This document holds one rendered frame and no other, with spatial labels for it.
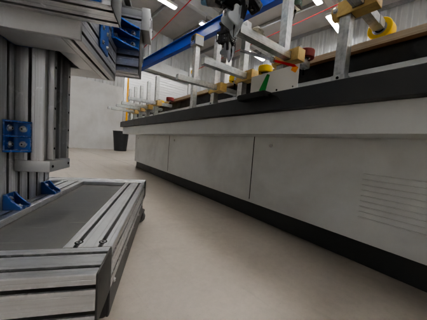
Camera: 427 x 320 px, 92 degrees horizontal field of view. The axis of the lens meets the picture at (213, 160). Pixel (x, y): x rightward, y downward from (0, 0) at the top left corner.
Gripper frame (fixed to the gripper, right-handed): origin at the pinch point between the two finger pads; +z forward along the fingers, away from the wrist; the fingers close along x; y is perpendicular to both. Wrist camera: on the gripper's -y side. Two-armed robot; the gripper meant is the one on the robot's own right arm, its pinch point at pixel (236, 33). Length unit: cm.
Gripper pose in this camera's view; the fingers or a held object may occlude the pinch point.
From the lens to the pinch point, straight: 82.4
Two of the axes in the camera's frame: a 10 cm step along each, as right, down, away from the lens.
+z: -0.7, 9.9, 0.7
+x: 5.9, 1.0, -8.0
